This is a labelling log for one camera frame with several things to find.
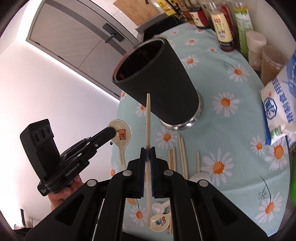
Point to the daisy pattern tablecloth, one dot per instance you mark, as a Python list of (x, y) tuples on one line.
[(229, 134)]

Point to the small white ceramic spoon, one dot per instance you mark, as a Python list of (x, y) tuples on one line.
[(159, 208)]

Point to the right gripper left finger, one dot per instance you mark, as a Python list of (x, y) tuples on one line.
[(141, 171)]

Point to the cartoon boy ceramic spoon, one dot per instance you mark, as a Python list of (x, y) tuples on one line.
[(160, 222)]

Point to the white lid spice jar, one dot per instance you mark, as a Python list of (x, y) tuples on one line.
[(255, 43)]

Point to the black door handle lock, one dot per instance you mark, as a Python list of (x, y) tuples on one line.
[(113, 33)]

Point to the red label soy bottle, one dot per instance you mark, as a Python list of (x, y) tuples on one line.
[(199, 18)]

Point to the black utensil holder cup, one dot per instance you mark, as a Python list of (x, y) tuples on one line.
[(154, 68)]

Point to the bear pattern ceramic spoon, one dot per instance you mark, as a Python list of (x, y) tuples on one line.
[(121, 139)]

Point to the yellow oil bottle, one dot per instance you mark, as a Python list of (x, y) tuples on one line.
[(170, 7)]

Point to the brown spice jar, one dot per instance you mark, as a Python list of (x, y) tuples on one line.
[(273, 60)]

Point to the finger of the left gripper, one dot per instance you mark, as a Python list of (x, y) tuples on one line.
[(103, 137)]

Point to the blue white salt bag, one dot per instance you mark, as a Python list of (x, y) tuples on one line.
[(278, 101)]

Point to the wooden cutting board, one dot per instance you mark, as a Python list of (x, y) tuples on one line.
[(138, 11)]

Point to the beige label sauce bottle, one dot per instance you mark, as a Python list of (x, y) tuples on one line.
[(221, 27)]

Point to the grey door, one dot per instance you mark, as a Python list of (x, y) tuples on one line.
[(72, 33)]

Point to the bamboo chopstick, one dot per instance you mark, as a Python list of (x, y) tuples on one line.
[(169, 159), (147, 162), (184, 158), (198, 162), (181, 155), (174, 159)]

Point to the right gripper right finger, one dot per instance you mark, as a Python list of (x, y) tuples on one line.
[(154, 171)]

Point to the green label oil bottle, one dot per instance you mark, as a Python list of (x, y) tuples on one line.
[(244, 24)]

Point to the person's left hand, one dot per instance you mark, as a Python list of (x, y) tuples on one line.
[(58, 198)]

